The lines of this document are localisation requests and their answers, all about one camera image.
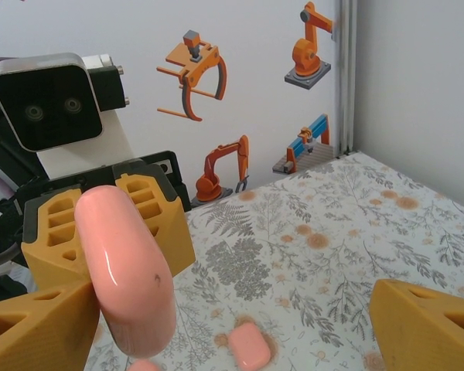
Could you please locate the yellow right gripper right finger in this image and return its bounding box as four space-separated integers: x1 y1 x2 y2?
370 277 464 371

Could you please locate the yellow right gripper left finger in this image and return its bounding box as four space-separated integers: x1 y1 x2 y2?
0 278 102 371

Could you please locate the pink wireless earbud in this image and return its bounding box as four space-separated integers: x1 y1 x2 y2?
126 359 159 371

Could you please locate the floral patterned table mat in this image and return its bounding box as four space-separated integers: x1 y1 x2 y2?
80 150 464 371

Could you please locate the orange gripper claw sticker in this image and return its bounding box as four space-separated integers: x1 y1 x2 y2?
156 29 228 123

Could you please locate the blue gantry machine sticker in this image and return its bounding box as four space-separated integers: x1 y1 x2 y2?
271 114 333 175

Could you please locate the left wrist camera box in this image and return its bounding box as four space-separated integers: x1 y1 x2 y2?
0 53 135 182

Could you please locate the aluminium frame post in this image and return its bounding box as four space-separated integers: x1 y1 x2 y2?
332 0 359 159

